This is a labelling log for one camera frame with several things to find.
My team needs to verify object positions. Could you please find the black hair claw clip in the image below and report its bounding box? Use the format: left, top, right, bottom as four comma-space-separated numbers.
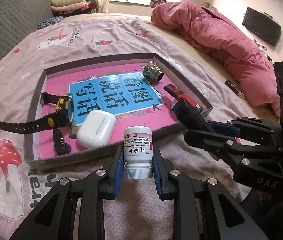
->
53, 127, 71, 155

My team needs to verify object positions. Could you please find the red lighter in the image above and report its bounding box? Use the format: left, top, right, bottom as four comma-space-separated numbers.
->
164, 84, 203, 113

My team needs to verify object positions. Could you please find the white earbuds case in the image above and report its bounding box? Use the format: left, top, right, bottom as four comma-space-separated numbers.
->
76, 110, 116, 149

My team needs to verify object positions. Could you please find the white medicine bottle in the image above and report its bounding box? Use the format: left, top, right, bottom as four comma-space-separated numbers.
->
123, 126, 153, 179

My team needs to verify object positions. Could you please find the pink strawberry print bedsheet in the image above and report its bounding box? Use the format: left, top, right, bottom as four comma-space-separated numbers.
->
0, 16, 256, 239

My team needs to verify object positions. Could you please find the pink quilted duvet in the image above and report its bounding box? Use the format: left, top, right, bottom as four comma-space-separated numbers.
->
151, 1, 280, 116

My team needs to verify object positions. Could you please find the black yellow digital watch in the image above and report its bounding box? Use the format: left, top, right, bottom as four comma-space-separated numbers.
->
0, 92, 74, 134

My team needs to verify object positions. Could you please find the grey cardboard box tray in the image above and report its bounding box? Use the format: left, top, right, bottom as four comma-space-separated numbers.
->
24, 53, 212, 170

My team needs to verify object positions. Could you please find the metallic iridescent knob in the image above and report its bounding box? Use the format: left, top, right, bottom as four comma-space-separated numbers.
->
142, 61, 164, 82

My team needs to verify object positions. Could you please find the pink blue children's book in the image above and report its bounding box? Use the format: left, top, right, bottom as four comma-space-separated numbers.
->
33, 63, 182, 163

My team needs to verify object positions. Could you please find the colourful bag on sill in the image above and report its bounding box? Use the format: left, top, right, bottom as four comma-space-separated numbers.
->
149, 0, 167, 8

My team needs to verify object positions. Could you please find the dark patterned cloth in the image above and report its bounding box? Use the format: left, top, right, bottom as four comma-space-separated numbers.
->
37, 16, 63, 29

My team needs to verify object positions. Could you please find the grey quilted headboard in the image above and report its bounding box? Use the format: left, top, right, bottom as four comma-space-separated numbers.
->
0, 0, 52, 60

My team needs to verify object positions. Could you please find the stack of folded blankets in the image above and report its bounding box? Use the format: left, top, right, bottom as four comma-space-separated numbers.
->
50, 0, 98, 17

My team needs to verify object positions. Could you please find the wall mounted black television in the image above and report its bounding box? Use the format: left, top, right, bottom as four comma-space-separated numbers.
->
242, 7, 281, 46

